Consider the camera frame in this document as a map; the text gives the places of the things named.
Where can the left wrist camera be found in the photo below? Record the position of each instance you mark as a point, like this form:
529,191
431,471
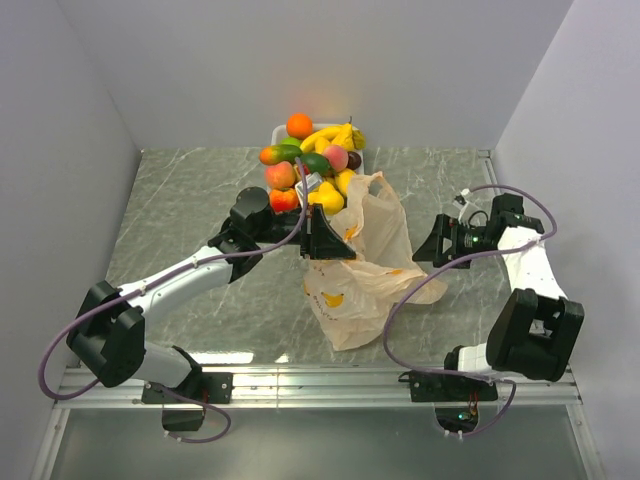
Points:
313,182

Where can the fake orange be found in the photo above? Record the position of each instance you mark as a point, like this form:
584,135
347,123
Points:
299,126

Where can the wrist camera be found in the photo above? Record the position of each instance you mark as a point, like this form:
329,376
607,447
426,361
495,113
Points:
466,208
313,182

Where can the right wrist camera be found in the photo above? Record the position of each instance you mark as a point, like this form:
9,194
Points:
466,208

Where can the fake pink peach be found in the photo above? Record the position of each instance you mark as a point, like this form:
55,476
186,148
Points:
337,157

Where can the white plastic fruit tray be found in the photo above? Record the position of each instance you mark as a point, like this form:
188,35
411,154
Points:
280,136

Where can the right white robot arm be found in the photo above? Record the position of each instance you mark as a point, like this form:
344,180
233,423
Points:
535,333

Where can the fake banana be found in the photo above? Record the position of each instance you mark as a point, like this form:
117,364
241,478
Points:
328,133

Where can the fake red green mango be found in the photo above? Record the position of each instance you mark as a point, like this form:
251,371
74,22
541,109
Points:
275,154

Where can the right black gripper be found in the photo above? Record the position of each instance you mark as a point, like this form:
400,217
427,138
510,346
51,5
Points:
445,227

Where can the fake green lime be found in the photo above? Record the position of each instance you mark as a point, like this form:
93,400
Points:
315,163

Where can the fake yellow mango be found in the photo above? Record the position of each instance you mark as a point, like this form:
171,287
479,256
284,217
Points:
342,180

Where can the fake dark plum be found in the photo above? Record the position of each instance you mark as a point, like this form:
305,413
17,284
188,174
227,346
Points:
354,160

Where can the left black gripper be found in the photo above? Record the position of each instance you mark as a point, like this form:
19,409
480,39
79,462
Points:
320,241

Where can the fake left peach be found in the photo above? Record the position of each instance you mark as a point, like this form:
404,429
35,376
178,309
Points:
280,176

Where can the fake yellow pear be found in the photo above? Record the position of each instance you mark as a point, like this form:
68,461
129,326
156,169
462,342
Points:
349,138

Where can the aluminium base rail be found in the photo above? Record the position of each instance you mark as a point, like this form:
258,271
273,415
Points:
287,386

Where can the fake red apple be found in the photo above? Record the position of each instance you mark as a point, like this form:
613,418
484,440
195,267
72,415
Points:
283,200

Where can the translucent orange plastic bag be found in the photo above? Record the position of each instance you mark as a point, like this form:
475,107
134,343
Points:
351,299

